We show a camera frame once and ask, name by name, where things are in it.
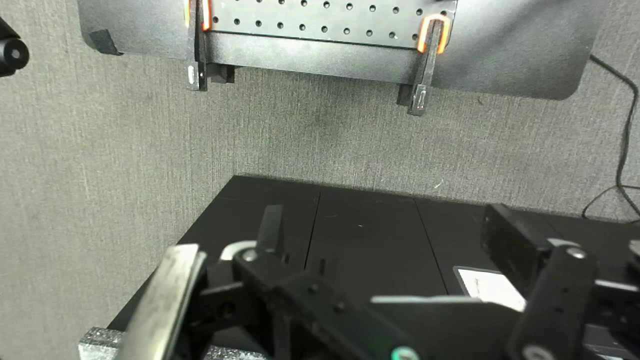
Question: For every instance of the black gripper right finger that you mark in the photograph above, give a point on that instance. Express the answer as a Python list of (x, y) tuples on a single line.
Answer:
[(557, 300)]

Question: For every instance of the white paper label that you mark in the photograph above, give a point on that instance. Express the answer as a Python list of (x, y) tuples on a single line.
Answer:
[(490, 287)]

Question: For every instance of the black cylindrical camera mount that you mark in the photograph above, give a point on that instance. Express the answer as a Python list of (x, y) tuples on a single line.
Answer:
[(11, 50)]

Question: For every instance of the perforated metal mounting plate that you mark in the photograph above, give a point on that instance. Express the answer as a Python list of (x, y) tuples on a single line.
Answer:
[(320, 20)]

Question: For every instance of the orange grip metal clamp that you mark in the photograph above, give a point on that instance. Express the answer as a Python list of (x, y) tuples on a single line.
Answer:
[(426, 61), (199, 46)]

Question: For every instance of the dark grey base sheet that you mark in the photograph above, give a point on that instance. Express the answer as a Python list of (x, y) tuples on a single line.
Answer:
[(520, 52)]

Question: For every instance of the silver metal bracket strip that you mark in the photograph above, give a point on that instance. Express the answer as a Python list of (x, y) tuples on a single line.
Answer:
[(162, 300)]

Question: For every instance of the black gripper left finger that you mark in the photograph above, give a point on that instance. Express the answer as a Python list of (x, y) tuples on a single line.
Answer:
[(320, 300)]

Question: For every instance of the black base cabinet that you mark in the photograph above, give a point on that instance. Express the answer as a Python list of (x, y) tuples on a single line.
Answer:
[(360, 227)]

